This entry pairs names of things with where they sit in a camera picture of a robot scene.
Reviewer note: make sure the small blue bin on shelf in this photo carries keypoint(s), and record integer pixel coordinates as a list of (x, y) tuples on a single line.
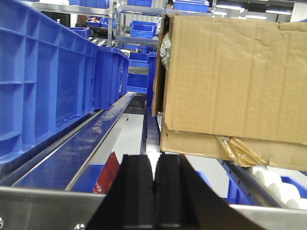
[(142, 29)]

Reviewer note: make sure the worn brown cardboard box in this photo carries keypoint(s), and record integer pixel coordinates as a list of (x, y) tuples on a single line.
[(233, 90)]

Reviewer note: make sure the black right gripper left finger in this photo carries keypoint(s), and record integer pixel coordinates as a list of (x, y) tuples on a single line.
[(129, 203)]

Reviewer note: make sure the blue steel rack beam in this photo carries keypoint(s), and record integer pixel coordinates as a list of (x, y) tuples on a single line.
[(58, 166)]

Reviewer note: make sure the white conveyor rollers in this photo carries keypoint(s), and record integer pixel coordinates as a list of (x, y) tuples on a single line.
[(282, 188)]

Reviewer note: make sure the blue bin lower right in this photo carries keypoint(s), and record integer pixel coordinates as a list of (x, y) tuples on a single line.
[(243, 189)]

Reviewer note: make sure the stainless steel shelf rail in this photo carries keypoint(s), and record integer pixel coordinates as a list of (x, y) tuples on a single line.
[(45, 209)]

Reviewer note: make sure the large blue crate upper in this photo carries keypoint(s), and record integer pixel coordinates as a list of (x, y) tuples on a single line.
[(46, 78)]

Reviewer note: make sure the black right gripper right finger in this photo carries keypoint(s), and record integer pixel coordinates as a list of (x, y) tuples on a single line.
[(183, 201)]

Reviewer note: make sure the red snack bag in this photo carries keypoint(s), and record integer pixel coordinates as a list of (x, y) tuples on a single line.
[(108, 175)]

